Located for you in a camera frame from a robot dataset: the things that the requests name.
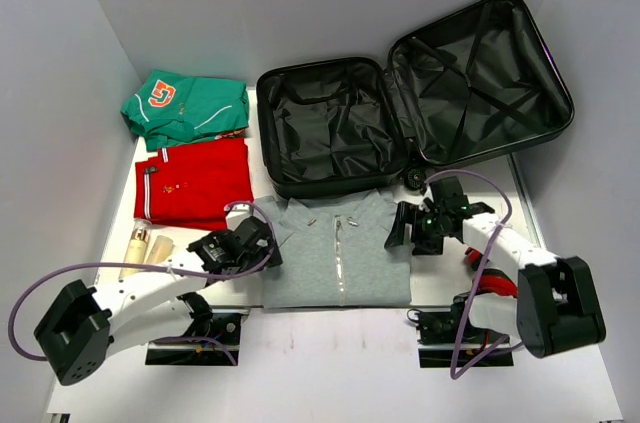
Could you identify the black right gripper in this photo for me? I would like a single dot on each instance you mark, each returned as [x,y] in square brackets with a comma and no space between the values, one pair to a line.
[407,214]

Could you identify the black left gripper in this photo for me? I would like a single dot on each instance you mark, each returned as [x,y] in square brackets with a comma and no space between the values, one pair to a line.
[263,252]

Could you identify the red polo shirt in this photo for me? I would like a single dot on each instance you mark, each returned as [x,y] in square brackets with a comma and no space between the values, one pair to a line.
[190,185]

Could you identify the beige cosmetic tube bottle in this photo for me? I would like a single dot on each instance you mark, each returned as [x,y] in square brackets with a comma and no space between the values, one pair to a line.
[160,251]

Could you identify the red black headphones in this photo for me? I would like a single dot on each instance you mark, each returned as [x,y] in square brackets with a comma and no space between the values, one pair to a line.
[492,280]

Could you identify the clear gold-cap cosmetic bottle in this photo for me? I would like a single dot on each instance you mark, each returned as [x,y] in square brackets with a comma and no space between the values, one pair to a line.
[138,242]

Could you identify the green shirt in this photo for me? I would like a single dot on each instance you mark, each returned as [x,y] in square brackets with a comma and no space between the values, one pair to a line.
[172,109]

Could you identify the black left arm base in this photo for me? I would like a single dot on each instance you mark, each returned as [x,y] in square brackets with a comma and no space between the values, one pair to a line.
[210,343]

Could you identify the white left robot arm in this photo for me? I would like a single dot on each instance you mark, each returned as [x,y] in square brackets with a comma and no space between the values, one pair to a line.
[85,326]

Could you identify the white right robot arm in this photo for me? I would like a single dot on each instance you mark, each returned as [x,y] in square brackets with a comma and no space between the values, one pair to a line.
[547,302]

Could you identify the black suitcase wheel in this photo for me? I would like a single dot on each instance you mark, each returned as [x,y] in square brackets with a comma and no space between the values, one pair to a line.
[414,178]

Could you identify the black open suitcase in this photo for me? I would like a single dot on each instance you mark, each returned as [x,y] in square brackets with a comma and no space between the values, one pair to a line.
[476,84]

